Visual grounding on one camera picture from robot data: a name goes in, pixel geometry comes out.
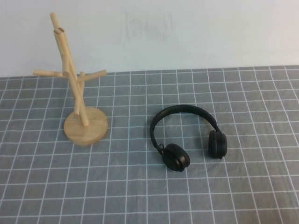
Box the black over-ear headphones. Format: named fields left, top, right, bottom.
left=149, top=105, right=228, bottom=172

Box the wooden branched headphone stand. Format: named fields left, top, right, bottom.
left=33, top=13, right=109, bottom=147

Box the grey white-grid tablecloth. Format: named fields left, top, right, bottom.
left=0, top=66, right=299, bottom=224

